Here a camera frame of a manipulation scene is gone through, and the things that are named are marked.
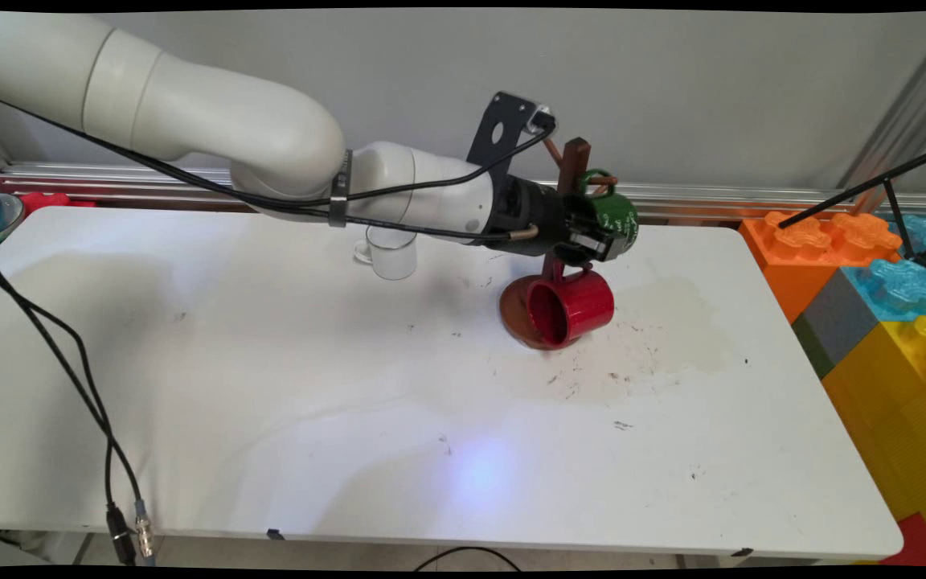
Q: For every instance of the aluminium wall rail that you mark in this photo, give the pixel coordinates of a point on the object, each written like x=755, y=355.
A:
x=712, y=197

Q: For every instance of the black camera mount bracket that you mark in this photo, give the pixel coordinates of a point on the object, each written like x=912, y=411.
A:
x=499, y=129

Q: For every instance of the orange toy block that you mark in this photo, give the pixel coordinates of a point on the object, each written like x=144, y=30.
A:
x=792, y=257

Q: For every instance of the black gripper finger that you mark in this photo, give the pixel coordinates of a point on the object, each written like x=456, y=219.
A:
x=596, y=246
x=577, y=213

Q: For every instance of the black tripod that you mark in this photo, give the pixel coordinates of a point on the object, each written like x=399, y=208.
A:
x=873, y=183

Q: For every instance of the green mug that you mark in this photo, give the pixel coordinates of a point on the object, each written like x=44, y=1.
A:
x=620, y=217

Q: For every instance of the brown wooden mug tree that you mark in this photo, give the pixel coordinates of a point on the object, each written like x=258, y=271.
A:
x=515, y=310

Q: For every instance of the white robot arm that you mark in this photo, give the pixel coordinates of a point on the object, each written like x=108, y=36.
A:
x=230, y=121

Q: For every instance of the blue toy block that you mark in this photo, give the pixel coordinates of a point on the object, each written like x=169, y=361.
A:
x=921, y=233
x=901, y=289

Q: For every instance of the yellow toy block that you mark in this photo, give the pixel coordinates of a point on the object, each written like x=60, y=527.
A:
x=889, y=418

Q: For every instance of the slanted aluminium profile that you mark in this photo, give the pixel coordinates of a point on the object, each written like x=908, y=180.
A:
x=905, y=104

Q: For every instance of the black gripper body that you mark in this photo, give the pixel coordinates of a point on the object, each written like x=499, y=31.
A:
x=531, y=217

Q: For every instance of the red mug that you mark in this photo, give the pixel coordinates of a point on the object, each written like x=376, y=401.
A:
x=579, y=310

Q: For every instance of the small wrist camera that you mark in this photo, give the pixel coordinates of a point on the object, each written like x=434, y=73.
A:
x=543, y=119

